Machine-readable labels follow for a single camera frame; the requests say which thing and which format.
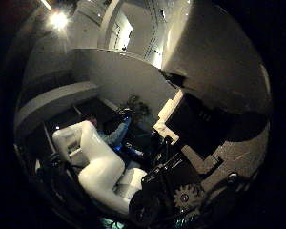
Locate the white robot thumb shell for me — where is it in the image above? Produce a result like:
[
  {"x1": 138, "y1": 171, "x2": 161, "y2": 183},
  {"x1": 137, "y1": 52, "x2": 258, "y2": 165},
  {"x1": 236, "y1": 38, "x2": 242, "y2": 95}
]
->
[{"x1": 161, "y1": 0, "x2": 273, "y2": 116}]

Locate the person in blue sleeves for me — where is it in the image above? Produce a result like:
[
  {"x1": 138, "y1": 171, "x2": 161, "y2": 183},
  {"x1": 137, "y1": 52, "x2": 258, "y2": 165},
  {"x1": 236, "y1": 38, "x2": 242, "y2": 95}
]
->
[{"x1": 85, "y1": 108, "x2": 134, "y2": 151}]

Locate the grey partition panel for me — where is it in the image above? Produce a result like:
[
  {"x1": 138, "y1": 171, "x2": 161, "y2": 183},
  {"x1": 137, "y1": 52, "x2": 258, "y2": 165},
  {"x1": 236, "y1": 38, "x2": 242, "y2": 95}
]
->
[{"x1": 71, "y1": 47, "x2": 179, "y2": 120}]

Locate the bright ceiling lamp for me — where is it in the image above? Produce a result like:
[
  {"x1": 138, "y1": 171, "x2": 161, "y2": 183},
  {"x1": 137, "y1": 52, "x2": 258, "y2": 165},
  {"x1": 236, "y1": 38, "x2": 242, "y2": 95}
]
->
[{"x1": 48, "y1": 10, "x2": 70, "y2": 31}]

